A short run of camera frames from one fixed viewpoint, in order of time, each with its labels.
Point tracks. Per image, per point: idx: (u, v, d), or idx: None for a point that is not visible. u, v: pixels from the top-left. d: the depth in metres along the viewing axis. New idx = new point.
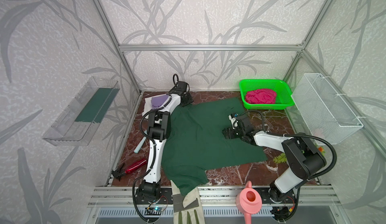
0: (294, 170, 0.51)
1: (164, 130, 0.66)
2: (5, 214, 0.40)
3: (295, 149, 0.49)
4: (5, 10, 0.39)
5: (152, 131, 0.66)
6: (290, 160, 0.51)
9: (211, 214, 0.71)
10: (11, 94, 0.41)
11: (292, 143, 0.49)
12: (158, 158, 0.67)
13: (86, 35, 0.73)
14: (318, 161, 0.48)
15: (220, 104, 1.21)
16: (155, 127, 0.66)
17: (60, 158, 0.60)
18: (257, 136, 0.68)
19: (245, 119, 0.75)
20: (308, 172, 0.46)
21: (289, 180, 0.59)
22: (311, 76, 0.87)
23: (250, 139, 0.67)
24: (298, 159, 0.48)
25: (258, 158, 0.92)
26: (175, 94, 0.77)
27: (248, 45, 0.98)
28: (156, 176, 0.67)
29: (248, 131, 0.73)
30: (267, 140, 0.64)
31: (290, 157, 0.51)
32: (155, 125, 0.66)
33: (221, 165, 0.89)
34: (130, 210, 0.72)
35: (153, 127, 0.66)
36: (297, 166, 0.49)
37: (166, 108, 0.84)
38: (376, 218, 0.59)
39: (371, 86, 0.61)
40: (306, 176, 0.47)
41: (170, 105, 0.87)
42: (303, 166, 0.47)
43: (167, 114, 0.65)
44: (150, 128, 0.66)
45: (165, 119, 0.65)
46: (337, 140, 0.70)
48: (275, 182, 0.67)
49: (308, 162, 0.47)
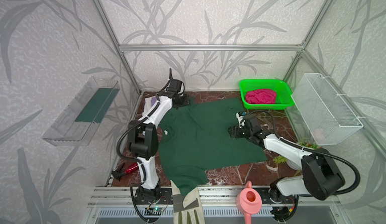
0: (309, 187, 0.47)
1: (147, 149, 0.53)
2: (5, 214, 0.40)
3: (316, 169, 0.44)
4: (5, 10, 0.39)
5: (132, 148, 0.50)
6: (305, 177, 0.47)
9: (211, 215, 0.71)
10: (11, 95, 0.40)
11: (313, 161, 0.45)
12: (149, 175, 0.63)
13: (86, 35, 0.73)
14: (337, 182, 0.45)
15: (220, 104, 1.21)
16: (136, 144, 0.53)
17: (60, 159, 0.60)
18: (267, 140, 0.63)
19: (253, 120, 0.70)
20: (327, 194, 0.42)
21: (295, 187, 0.57)
22: (311, 76, 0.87)
23: (258, 140, 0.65)
24: (319, 181, 0.43)
25: (258, 158, 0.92)
26: (164, 97, 0.63)
27: (248, 45, 0.98)
28: (152, 185, 0.65)
29: (256, 132, 0.69)
30: (280, 149, 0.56)
31: (305, 174, 0.47)
32: (137, 139, 0.53)
33: (221, 165, 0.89)
34: (130, 210, 0.72)
35: (133, 143, 0.53)
36: (314, 186, 0.45)
37: (150, 119, 0.52)
38: (376, 218, 0.59)
39: (371, 86, 0.61)
40: (322, 196, 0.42)
41: (158, 112, 0.57)
42: (323, 188, 0.43)
43: (152, 128, 0.50)
44: (129, 145, 0.53)
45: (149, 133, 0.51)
46: (336, 140, 0.70)
48: (277, 183, 0.66)
49: (328, 183, 0.44)
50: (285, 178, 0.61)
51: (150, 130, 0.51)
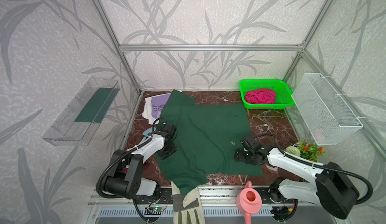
0: (327, 204, 0.45)
1: (127, 185, 0.43)
2: (5, 214, 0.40)
3: (332, 189, 0.42)
4: (5, 10, 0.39)
5: (109, 184, 0.44)
6: (322, 196, 0.45)
9: (211, 214, 0.71)
10: (11, 94, 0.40)
11: (328, 181, 0.43)
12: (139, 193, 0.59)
13: (86, 35, 0.73)
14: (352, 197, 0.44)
15: (224, 107, 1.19)
16: (115, 180, 0.44)
17: (60, 158, 0.60)
18: (271, 156, 0.60)
19: (250, 139, 0.70)
20: (346, 211, 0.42)
21: (302, 195, 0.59)
22: (311, 76, 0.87)
23: (261, 157, 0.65)
24: (338, 201, 0.41)
25: (256, 170, 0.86)
26: (157, 135, 0.61)
27: (248, 45, 0.98)
28: (150, 192, 0.70)
29: (256, 148, 0.67)
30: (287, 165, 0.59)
31: (322, 193, 0.45)
32: (116, 175, 0.44)
33: (225, 166, 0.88)
34: (130, 210, 0.72)
35: (111, 179, 0.44)
36: (332, 205, 0.44)
37: (138, 151, 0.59)
38: (376, 218, 0.59)
39: (371, 86, 0.61)
40: (342, 214, 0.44)
41: (149, 145, 0.54)
42: (342, 208, 0.41)
43: (137, 159, 0.45)
44: (107, 180, 0.44)
45: (134, 165, 0.44)
46: (337, 140, 0.70)
48: (280, 185, 0.65)
49: (346, 201, 0.42)
50: (288, 182, 0.61)
51: (135, 161, 0.45)
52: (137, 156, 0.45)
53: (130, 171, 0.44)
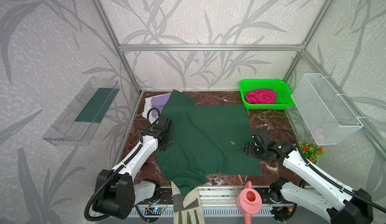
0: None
1: (119, 207, 0.41)
2: (5, 214, 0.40)
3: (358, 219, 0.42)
4: (5, 10, 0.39)
5: (99, 207, 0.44)
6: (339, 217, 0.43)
9: (211, 214, 0.71)
10: (11, 94, 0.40)
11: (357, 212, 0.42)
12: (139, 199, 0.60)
13: (86, 35, 0.73)
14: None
15: (224, 107, 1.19)
16: (106, 202, 0.42)
17: (60, 158, 0.60)
18: (289, 161, 0.54)
19: (263, 133, 0.62)
20: None
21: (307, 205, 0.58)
22: (311, 76, 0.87)
23: (274, 154, 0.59)
24: None
25: (256, 170, 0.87)
26: (148, 137, 0.56)
27: (248, 45, 0.98)
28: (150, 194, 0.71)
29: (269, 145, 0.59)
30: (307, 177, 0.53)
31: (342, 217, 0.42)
32: (106, 195, 0.42)
33: (226, 166, 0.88)
34: (130, 210, 0.72)
35: (102, 201, 0.42)
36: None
37: (126, 169, 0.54)
38: (376, 218, 0.59)
39: (371, 86, 0.61)
40: None
41: (137, 158, 0.48)
42: None
43: (124, 183, 0.41)
44: (97, 203, 0.42)
45: (122, 189, 0.41)
46: (337, 140, 0.70)
48: (282, 188, 0.64)
49: None
50: (293, 186, 0.61)
51: (123, 184, 0.41)
52: (124, 177, 0.41)
53: (119, 194, 0.41)
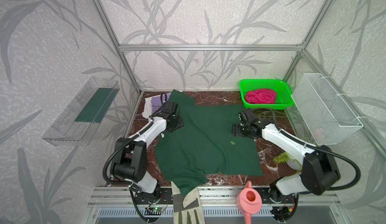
0: (307, 182, 0.48)
1: (135, 169, 0.46)
2: (5, 214, 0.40)
3: (318, 168, 0.44)
4: (5, 10, 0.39)
5: (116, 170, 0.47)
6: (305, 174, 0.47)
9: (211, 215, 0.71)
10: (11, 94, 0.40)
11: (316, 160, 0.44)
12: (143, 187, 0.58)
13: (86, 35, 0.73)
14: (332, 179, 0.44)
15: (224, 107, 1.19)
16: (122, 165, 0.46)
17: (60, 158, 0.60)
18: (265, 130, 0.61)
19: (248, 112, 0.70)
20: (323, 189, 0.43)
21: (294, 186, 0.58)
22: (311, 76, 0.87)
23: (255, 129, 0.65)
24: (318, 178, 0.44)
25: (257, 170, 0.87)
26: (159, 117, 0.61)
27: (248, 45, 0.98)
28: (152, 189, 0.65)
29: (253, 122, 0.65)
30: (280, 141, 0.56)
31: (306, 170, 0.46)
32: (122, 160, 0.47)
33: (226, 166, 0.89)
34: (130, 210, 0.72)
35: (118, 164, 0.46)
36: (312, 183, 0.46)
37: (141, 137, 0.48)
38: (376, 218, 0.59)
39: (371, 86, 0.61)
40: (318, 192, 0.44)
41: (151, 131, 0.53)
42: (320, 185, 0.44)
43: (141, 146, 0.46)
44: (114, 166, 0.47)
45: (139, 153, 0.46)
46: (337, 140, 0.70)
48: (277, 183, 0.66)
49: (325, 181, 0.45)
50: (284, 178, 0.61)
51: (139, 148, 0.46)
52: (140, 143, 0.46)
53: (135, 157, 0.46)
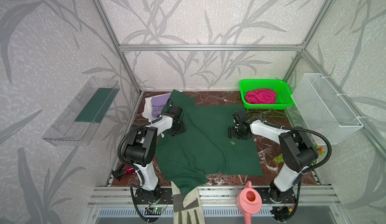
0: (288, 161, 0.53)
1: (145, 151, 0.50)
2: (5, 214, 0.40)
3: (291, 142, 0.50)
4: (5, 10, 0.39)
5: (128, 150, 0.51)
6: (285, 153, 0.53)
9: (211, 214, 0.71)
10: (11, 94, 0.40)
11: (289, 137, 0.50)
12: (147, 178, 0.62)
13: (86, 35, 0.73)
14: (310, 154, 0.50)
15: (224, 107, 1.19)
16: (134, 147, 0.50)
17: (60, 158, 0.60)
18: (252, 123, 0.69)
19: (240, 112, 0.79)
20: (301, 164, 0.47)
21: (286, 176, 0.60)
22: (311, 76, 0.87)
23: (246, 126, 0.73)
24: (293, 152, 0.49)
25: (256, 170, 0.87)
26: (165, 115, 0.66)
27: (248, 45, 0.98)
28: (152, 185, 0.65)
29: (244, 121, 0.73)
30: (264, 130, 0.64)
31: (284, 149, 0.52)
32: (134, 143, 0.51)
33: (225, 166, 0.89)
34: (130, 210, 0.72)
35: (131, 146, 0.51)
36: (291, 159, 0.51)
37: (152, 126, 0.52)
38: (376, 217, 0.59)
39: (371, 86, 0.61)
40: (298, 168, 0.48)
41: (161, 122, 0.61)
42: (296, 159, 0.48)
43: (154, 130, 0.51)
44: (127, 147, 0.51)
45: (151, 135, 0.51)
46: (337, 140, 0.70)
48: (275, 181, 0.67)
49: (301, 155, 0.49)
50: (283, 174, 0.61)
51: (151, 132, 0.51)
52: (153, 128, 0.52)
53: (147, 139, 0.51)
